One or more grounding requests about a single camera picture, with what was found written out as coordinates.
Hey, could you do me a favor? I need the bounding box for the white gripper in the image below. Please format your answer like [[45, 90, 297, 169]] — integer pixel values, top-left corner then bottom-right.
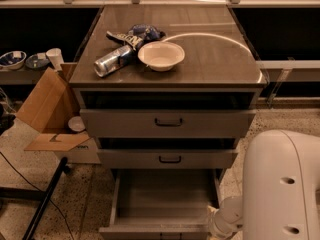
[[207, 196, 243, 240]]

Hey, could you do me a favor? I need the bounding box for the grey bottom drawer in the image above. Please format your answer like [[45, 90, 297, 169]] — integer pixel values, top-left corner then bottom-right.
[[99, 169, 219, 240]]

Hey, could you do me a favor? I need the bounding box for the grey drawer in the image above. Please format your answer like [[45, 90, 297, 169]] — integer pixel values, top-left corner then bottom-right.
[[99, 169, 219, 240], [80, 109, 255, 138], [97, 149, 238, 169]]

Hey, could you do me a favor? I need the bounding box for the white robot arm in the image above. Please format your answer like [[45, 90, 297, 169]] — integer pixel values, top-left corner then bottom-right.
[[208, 130, 320, 240]]

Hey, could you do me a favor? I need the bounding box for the grey top drawer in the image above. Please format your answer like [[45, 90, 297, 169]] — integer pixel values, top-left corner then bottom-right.
[[80, 109, 255, 138]]

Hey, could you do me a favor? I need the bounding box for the grey middle drawer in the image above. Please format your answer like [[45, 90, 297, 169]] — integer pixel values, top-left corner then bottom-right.
[[97, 149, 238, 169]]

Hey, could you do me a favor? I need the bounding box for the grey drawer cabinet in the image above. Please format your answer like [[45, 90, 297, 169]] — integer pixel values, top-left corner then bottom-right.
[[68, 4, 269, 185]]

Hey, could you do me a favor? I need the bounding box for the white paper bowl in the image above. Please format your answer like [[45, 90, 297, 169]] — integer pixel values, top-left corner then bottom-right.
[[138, 41, 185, 72]]

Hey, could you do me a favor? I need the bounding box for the white bowl in box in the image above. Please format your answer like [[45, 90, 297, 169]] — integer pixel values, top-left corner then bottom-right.
[[68, 116, 85, 132]]

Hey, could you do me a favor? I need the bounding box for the black metal stand leg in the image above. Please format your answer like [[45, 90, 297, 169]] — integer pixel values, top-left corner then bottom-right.
[[0, 157, 70, 240]]

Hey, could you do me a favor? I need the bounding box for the silver blue drink can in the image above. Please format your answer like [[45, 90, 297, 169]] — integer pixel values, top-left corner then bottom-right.
[[94, 45, 134, 78]]

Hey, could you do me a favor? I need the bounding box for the blue crumpled chip bag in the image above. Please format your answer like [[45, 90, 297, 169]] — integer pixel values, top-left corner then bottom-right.
[[106, 24, 166, 51]]

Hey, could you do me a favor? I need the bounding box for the brown cardboard box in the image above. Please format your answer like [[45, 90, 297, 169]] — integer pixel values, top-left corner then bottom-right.
[[16, 68, 100, 164]]

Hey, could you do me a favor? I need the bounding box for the white paper cup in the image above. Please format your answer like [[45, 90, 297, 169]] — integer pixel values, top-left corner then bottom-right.
[[46, 48, 64, 70]]

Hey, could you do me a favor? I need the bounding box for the dark blue bowl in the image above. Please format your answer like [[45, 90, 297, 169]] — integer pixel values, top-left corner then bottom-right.
[[25, 53, 50, 71]]

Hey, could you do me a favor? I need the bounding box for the blue patterned bowl left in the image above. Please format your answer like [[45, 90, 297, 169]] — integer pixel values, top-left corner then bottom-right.
[[0, 51, 27, 70]]

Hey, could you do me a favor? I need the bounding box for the black floor cable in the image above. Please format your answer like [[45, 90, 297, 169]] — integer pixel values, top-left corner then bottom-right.
[[0, 150, 76, 240]]

